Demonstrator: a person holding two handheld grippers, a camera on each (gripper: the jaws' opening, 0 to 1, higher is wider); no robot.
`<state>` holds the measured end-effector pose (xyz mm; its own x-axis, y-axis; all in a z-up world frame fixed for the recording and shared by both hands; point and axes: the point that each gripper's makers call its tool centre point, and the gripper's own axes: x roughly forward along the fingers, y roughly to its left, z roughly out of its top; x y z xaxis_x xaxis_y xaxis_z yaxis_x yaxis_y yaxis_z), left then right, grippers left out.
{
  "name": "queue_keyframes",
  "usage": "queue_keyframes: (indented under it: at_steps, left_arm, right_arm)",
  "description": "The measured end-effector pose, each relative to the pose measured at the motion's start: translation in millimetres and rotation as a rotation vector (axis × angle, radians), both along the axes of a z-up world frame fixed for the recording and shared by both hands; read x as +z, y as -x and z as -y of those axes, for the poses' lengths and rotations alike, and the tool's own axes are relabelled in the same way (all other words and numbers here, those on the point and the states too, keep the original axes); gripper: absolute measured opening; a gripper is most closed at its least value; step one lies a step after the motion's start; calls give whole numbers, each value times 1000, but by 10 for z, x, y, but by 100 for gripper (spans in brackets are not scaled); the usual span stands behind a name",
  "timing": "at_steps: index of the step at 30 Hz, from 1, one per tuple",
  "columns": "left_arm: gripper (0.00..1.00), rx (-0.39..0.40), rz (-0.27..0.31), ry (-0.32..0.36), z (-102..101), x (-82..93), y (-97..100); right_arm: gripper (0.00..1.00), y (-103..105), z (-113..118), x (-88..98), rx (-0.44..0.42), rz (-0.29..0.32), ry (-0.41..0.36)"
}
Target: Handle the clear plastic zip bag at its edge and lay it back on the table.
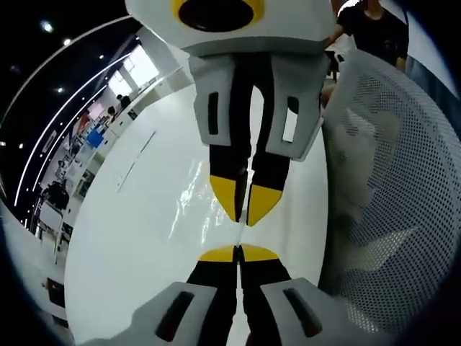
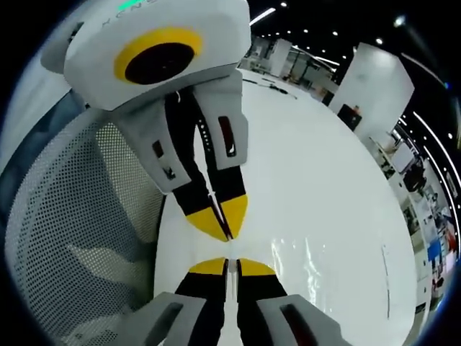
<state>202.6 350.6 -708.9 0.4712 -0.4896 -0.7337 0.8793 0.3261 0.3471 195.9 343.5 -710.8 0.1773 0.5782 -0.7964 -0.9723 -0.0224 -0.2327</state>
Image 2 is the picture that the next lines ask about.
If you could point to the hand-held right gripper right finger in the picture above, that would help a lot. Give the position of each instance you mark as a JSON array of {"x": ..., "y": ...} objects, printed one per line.
[{"x": 263, "y": 306}]

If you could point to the black box with orange top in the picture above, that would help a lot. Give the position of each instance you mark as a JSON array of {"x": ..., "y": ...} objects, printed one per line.
[{"x": 349, "y": 117}]

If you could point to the white square pillar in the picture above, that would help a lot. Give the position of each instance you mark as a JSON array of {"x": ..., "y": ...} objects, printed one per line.
[{"x": 374, "y": 83}]

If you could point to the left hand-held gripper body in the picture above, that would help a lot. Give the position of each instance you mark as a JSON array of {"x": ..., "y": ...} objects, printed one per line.
[{"x": 209, "y": 21}]

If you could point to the long curved ceiling light strip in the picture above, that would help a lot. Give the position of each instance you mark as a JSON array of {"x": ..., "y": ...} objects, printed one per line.
[
  {"x": 437, "y": 144},
  {"x": 437, "y": 173}
]

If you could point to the blue box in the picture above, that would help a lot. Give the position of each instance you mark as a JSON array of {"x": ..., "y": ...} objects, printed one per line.
[{"x": 437, "y": 250}]

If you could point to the person's blue jeans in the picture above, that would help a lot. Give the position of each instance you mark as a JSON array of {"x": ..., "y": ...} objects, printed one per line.
[{"x": 47, "y": 133}]

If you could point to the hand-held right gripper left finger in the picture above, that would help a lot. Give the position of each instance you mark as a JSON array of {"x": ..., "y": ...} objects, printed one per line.
[{"x": 201, "y": 306}]

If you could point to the straight ceiling light strip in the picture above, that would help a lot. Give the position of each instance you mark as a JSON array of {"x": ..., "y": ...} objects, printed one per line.
[{"x": 259, "y": 18}]

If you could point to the grey mesh office chair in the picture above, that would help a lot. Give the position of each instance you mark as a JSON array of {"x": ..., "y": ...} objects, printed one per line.
[{"x": 72, "y": 223}]

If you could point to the pile of clear food packaging bags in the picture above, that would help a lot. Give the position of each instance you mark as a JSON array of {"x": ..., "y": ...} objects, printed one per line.
[{"x": 309, "y": 274}]

